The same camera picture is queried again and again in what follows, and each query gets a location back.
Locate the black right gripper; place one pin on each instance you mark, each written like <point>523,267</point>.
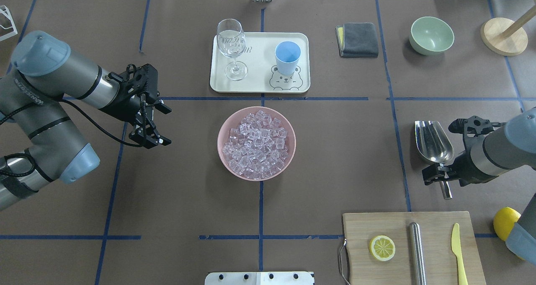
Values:
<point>462,166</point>

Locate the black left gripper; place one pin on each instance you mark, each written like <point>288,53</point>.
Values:
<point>124,107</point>

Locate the stainless steel ice scoop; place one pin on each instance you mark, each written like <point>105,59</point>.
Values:
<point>434,147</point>

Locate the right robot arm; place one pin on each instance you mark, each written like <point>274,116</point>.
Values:
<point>491,149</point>

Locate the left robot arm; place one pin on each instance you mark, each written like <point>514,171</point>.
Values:
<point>44,71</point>

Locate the pile of clear ice cubes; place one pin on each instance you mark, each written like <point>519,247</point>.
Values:
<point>256,144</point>

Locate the light blue plastic cup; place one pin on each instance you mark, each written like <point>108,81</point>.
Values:
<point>287,55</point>

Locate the yellow plastic knife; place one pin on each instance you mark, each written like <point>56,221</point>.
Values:
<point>457,250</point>

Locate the yellow lemon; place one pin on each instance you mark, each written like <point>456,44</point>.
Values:
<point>503,222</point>

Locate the lemon half slice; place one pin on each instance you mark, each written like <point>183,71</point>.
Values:
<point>382,248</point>

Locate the pink bowl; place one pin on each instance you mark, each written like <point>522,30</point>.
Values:
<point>256,143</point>

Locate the clear wine glass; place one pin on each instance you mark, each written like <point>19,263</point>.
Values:
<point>230,39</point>

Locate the white bear tray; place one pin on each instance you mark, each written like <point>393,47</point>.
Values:
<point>262,74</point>

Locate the green ceramic bowl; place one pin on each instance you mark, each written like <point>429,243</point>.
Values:
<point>431,36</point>

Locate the grey folded cloth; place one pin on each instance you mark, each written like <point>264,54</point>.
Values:
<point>357,40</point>

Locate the wooden mug tree stand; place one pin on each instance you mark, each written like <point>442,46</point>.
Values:
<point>507,37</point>

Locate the steel knife handle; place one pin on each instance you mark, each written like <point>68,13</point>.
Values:
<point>416,241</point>

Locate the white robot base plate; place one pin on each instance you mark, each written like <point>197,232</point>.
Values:
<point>260,278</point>

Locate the white wire cup rack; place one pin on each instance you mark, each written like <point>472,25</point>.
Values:
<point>8,28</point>

